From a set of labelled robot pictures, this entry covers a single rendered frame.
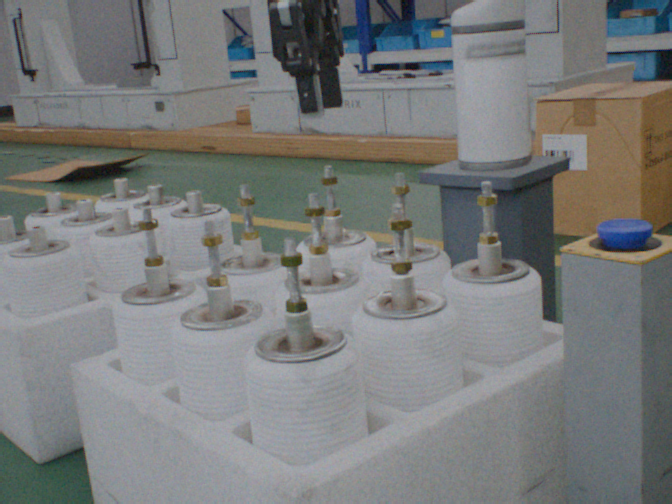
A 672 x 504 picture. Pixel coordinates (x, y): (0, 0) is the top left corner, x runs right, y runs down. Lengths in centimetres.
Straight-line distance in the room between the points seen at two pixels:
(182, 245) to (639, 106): 100
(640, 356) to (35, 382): 73
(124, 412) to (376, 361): 25
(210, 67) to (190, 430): 356
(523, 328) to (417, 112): 228
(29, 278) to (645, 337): 75
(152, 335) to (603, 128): 124
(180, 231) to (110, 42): 699
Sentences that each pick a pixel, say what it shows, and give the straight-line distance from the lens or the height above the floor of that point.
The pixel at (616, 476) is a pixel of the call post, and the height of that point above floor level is 13.
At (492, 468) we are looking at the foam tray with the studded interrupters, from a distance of 78.
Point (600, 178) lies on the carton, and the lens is 189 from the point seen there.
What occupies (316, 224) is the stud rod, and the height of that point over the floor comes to 31.
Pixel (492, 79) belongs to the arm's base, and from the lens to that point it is 109.
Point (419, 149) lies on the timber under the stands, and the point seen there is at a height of 5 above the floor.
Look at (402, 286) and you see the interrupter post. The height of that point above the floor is 27.
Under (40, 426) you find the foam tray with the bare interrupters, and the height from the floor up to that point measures 5.
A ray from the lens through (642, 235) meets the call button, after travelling 68.
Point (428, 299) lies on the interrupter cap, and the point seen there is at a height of 25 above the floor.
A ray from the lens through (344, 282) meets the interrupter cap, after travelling 83.
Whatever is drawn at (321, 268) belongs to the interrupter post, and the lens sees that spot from 83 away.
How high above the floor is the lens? 50
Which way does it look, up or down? 15 degrees down
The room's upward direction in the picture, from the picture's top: 6 degrees counter-clockwise
